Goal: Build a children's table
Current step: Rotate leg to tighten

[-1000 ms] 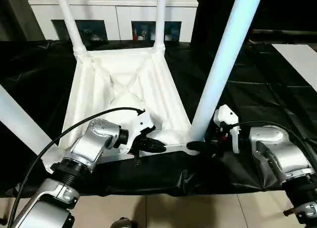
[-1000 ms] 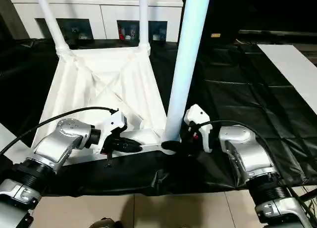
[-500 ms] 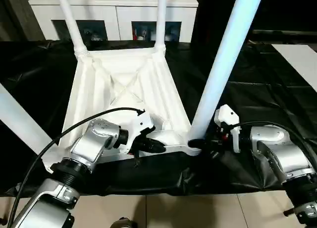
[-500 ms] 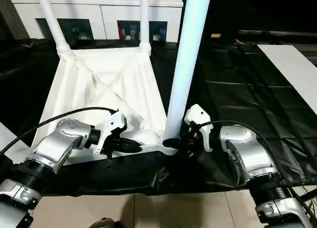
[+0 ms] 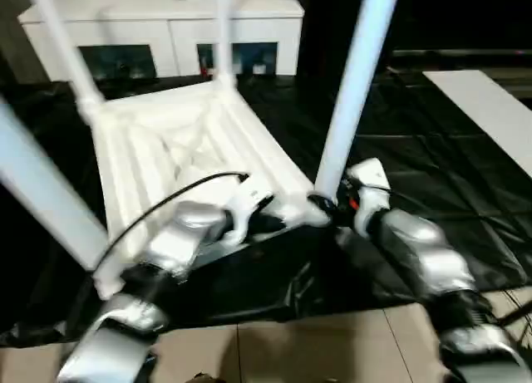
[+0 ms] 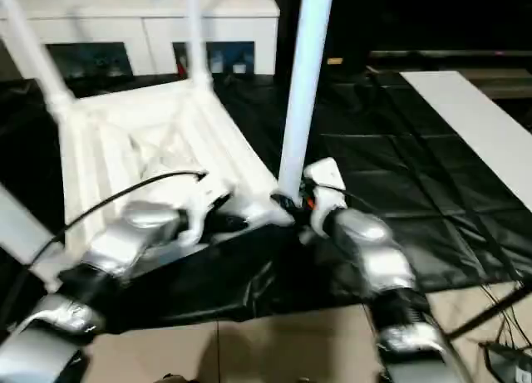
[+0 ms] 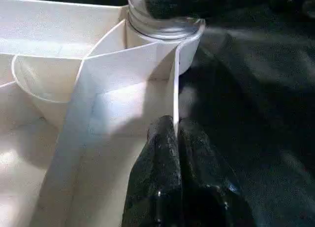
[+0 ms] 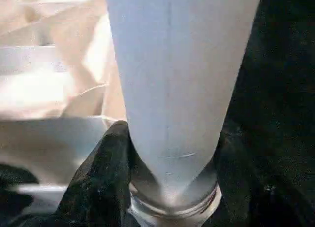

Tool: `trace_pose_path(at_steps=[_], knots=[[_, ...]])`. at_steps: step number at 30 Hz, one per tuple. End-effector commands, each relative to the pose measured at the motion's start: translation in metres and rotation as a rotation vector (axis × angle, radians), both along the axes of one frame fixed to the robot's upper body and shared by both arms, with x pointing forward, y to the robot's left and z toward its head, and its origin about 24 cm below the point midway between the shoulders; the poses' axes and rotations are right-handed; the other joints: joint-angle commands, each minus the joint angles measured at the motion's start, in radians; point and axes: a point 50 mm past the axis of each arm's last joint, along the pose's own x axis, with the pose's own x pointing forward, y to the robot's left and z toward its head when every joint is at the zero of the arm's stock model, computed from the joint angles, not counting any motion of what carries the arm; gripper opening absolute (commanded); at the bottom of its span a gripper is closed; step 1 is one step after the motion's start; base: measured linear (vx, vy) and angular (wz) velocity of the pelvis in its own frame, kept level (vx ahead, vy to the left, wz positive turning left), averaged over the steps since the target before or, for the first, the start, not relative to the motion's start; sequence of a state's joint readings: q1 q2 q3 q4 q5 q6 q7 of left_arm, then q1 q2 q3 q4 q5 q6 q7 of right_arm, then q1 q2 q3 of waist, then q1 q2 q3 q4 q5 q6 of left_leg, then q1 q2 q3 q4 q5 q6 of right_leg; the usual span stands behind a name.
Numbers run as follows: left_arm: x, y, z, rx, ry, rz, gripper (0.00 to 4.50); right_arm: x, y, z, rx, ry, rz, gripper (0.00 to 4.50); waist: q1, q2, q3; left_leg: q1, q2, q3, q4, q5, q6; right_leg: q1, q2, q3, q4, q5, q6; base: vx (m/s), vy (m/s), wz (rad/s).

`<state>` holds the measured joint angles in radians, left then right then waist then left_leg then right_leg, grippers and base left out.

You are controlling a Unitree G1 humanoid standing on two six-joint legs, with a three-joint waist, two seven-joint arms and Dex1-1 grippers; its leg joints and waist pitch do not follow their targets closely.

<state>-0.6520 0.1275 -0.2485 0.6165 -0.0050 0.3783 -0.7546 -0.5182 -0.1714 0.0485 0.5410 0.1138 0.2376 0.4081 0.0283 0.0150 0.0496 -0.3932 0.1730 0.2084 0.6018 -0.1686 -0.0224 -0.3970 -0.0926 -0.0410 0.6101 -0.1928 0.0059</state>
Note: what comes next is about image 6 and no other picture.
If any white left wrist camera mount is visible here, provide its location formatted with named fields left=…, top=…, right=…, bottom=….
left=178, top=176, right=233, bottom=246

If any white flat panel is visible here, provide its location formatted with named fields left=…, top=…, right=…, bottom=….
left=398, top=70, right=532, bottom=213

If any dark long shelf board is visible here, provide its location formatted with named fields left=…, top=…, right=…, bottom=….
left=367, top=49, right=532, bottom=61

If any white plastic table top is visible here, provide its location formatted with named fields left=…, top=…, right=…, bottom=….
left=31, top=77, right=295, bottom=293

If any black work mat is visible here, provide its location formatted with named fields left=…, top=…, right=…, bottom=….
left=0, top=65, right=532, bottom=336

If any black left wrist camera cable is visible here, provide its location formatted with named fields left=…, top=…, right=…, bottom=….
left=0, top=170, right=209, bottom=327

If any dark thin rod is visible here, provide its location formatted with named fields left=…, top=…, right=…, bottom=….
left=447, top=282, right=532, bottom=339

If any white glass-door cabinet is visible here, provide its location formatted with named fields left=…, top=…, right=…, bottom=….
left=0, top=0, right=281, bottom=77

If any grey floor device with label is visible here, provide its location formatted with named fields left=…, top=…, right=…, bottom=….
left=483, top=340, right=532, bottom=383

